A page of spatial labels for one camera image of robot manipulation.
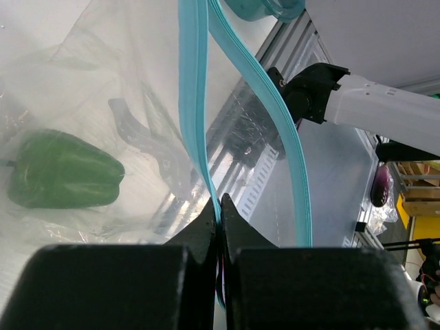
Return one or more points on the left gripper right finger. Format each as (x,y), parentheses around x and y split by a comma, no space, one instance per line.
(237,233)

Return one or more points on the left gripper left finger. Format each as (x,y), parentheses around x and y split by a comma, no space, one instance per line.
(199,236)

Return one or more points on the clear zip top bag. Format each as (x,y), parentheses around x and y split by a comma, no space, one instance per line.
(173,91)

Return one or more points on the green toy bell pepper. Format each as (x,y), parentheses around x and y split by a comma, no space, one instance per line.
(57,170)

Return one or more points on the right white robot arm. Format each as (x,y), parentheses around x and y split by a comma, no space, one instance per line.
(328,93)

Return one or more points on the purple toy eggplant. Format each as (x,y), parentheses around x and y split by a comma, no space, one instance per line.
(381,186)

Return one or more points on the teal plastic tray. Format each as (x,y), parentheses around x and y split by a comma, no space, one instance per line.
(254,10)

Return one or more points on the white slotted cable duct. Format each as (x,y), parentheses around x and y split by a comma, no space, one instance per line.
(257,182)

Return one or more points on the aluminium mounting rail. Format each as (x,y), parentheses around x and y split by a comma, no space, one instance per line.
(291,46)

